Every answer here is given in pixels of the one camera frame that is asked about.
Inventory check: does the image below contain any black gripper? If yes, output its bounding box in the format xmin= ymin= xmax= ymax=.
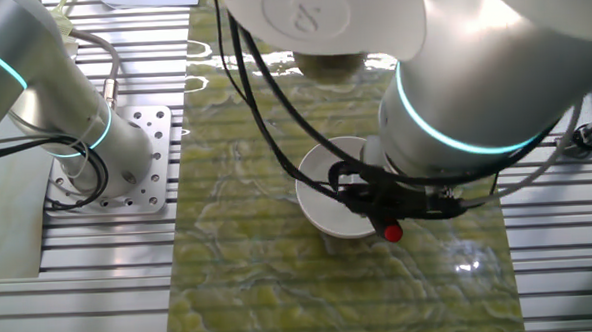
xmin=328 ymin=153 xmax=472 ymax=226

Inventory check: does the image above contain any black ladle with red ring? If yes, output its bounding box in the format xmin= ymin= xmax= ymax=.
xmin=370 ymin=214 xmax=405 ymax=245

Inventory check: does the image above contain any white bowl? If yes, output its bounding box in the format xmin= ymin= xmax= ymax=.
xmin=293 ymin=135 xmax=380 ymax=242

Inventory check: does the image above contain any green marble pattern mat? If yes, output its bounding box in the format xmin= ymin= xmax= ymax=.
xmin=151 ymin=0 xmax=527 ymax=332

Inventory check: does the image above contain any yellow-green fly swatter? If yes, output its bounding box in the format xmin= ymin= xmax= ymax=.
xmin=51 ymin=0 xmax=79 ymax=40

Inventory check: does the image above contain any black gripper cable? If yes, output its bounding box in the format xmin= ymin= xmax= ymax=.
xmin=212 ymin=0 xmax=561 ymax=205

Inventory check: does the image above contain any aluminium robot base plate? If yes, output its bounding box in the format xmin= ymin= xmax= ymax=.
xmin=40 ymin=103 xmax=178 ymax=220

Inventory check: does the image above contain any black cable bundle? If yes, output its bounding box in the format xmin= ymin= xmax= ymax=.
xmin=0 ymin=132 xmax=112 ymax=215

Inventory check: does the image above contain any grey robot hose with connector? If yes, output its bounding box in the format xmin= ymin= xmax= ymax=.
xmin=67 ymin=26 xmax=124 ymax=112

